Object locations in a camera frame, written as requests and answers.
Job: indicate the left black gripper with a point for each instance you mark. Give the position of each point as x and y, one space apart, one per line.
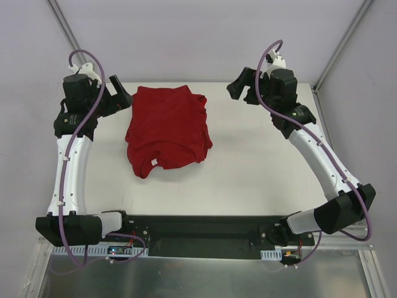
109 101

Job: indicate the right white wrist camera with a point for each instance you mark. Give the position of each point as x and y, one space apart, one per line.
274 61

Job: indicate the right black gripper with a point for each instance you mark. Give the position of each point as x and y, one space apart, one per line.
250 90

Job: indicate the right grey cable duct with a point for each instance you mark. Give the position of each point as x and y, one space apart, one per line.
271 255

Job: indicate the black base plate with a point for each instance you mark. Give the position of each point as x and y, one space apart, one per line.
224 237

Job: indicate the grey cable duct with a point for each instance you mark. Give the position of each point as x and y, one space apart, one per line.
103 251
271 255

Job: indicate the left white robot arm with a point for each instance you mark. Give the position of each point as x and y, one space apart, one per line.
67 220

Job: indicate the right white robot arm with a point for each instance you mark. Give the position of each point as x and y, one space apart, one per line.
348 200

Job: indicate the dark red t shirt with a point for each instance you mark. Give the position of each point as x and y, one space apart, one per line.
168 129

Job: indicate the left grey cable duct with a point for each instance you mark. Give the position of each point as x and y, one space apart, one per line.
103 251

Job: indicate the aluminium rail frame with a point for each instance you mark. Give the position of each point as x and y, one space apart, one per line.
340 241

